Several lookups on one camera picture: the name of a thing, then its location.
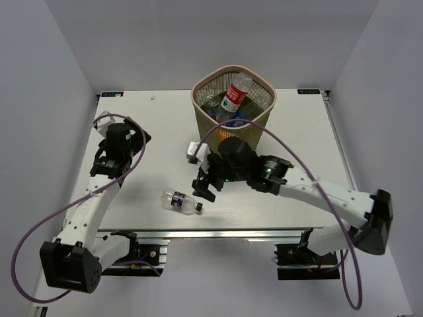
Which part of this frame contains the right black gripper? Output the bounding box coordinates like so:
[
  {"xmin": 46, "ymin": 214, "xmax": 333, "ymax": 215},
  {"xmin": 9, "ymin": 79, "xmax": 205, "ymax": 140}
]
[{"xmin": 192, "ymin": 152, "xmax": 248, "ymax": 202}]

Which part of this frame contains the black cap cola bottle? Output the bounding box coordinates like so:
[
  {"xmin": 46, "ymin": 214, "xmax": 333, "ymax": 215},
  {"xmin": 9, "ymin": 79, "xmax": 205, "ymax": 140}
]
[{"xmin": 161, "ymin": 188, "xmax": 203, "ymax": 215}]

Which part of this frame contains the blue label bottle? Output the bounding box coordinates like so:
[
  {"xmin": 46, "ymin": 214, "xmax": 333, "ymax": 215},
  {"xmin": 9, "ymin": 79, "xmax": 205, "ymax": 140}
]
[
  {"xmin": 202, "ymin": 94, "xmax": 221, "ymax": 117},
  {"xmin": 227, "ymin": 96, "xmax": 269, "ymax": 127}
]

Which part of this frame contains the red label water bottle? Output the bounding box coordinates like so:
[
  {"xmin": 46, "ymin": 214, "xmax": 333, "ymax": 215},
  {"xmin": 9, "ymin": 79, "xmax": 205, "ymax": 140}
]
[{"xmin": 215, "ymin": 73, "xmax": 252, "ymax": 123}]

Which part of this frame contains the orange juice bottle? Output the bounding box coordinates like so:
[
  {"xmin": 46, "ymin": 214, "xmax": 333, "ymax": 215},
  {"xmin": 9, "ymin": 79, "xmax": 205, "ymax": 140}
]
[{"xmin": 213, "ymin": 129, "xmax": 236, "ymax": 143}]

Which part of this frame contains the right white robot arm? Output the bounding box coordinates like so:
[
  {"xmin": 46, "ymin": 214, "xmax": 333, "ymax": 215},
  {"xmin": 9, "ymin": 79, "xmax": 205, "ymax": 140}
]
[{"xmin": 186, "ymin": 137, "xmax": 393, "ymax": 264}]

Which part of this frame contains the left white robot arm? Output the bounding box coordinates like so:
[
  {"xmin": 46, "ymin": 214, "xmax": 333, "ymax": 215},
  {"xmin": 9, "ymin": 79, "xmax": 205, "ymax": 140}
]
[{"xmin": 40, "ymin": 119, "xmax": 151, "ymax": 293}]

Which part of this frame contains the green mesh waste bin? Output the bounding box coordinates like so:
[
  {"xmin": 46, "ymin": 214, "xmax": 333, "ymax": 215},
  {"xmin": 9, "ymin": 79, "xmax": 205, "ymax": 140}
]
[{"xmin": 191, "ymin": 65, "xmax": 277, "ymax": 152}]

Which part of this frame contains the right blue table label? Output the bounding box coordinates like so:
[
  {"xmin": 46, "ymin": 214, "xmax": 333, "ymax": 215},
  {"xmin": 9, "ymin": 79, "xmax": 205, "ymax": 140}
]
[{"xmin": 297, "ymin": 88, "xmax": 321, "ymax": 94}]

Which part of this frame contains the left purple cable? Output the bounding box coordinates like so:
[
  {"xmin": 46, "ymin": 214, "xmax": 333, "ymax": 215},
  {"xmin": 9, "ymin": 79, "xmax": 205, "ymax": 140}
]
[{"xmin": 11, "ymin": 113, "xmax": 163, "ymax": 303}]

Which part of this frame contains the purple cable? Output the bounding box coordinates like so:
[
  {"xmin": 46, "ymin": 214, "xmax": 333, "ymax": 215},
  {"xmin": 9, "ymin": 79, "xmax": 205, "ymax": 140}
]
[
  {"xmin": 11, "ymin": 113, "xmax": 163, "ymax": 303},
  {"xmin": 194, "ymin": 118, "xmax": 363, "ymax": 310}
]

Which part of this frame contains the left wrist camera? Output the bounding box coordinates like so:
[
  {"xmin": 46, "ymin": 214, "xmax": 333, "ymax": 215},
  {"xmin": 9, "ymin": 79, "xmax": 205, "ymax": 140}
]
[{"xmin": 93, "ymin": 111, "xmax": 116, "ymax": 138}]

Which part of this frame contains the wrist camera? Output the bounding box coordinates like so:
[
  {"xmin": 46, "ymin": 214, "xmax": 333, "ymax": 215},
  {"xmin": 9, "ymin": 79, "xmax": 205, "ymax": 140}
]
[
  {"xmin": 186, "ymin": 141, "xmax": 209, "ymax": 164},
  {"xmin": 93, "ymin": 111, "xmax": 116, "ymax": 138}
]

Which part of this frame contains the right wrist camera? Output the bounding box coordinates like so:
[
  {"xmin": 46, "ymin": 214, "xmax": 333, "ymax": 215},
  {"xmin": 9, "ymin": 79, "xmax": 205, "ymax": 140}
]
[{"xmin": 186, "ymin": 141, "xmax": 209, "ymax": 164}]

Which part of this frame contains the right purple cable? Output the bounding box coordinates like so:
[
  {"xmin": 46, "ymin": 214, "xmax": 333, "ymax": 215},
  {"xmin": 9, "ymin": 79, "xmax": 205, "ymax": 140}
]
[{"xmin": 194, "ymin": 118, "xmax": 363, "ymax": 310}]

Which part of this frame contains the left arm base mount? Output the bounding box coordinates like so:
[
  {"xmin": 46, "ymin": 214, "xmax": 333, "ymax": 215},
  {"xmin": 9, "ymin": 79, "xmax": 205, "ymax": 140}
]
[{"xmin": 102, "ymin": 239, "xmax": 169, "ymax": 277}]

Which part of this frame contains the aluminium table frame rail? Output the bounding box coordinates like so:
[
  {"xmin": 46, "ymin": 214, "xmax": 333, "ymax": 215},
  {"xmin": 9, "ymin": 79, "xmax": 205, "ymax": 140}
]
[{"xmin": 134, "ymin": 228, "xmax": 306, "ymax": 241}]

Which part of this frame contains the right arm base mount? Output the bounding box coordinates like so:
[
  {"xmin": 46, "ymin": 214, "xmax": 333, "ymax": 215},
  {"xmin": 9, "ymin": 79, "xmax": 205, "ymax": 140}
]
[{"xmin": 274, "ymin": 244, "xmax": 340, "ymax": 281}]

